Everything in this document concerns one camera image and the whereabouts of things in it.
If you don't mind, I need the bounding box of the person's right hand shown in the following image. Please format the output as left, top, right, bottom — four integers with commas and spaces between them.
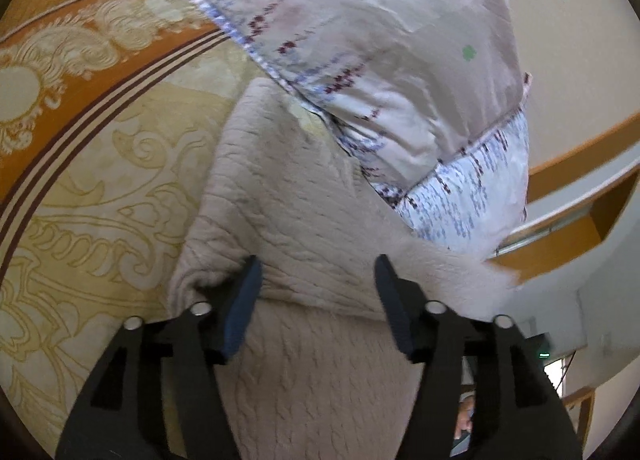
454, 404, 473, 440

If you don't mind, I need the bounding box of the beige cable-knit sweater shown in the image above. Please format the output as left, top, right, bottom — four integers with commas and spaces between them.
168, 78, 515, 459

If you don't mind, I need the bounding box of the cream patterned bedspread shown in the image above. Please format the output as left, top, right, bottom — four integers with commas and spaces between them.
0, 0, 331, 450

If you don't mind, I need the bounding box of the wooden headboard with mirror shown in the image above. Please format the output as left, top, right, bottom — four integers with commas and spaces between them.
491, 113, 639, 283

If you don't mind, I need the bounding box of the pink floral pillow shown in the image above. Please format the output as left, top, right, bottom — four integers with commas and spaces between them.
329, 72, 533, 258

